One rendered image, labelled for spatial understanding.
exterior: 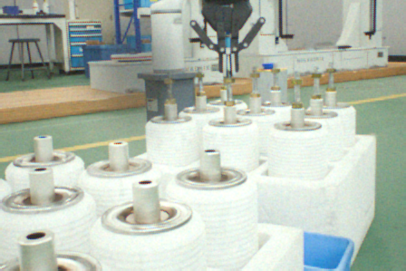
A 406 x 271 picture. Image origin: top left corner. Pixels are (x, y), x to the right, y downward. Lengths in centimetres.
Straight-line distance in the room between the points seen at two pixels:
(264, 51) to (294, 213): 302
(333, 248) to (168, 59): 86
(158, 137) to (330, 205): 32
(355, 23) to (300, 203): 398
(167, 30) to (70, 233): 102
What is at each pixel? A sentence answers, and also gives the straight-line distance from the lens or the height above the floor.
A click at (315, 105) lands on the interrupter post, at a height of 27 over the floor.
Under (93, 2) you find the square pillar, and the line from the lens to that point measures 741.
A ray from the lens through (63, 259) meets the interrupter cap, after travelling 35.
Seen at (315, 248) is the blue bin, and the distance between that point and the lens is 72.
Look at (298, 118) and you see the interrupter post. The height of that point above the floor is 27.
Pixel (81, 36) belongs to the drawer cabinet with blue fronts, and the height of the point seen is 48.
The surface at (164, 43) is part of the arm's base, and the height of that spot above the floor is 38.
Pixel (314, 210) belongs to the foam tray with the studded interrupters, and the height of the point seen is 14.
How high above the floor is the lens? 40
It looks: 9 degrees down
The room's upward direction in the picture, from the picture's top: 2 degrees counter-clockwise
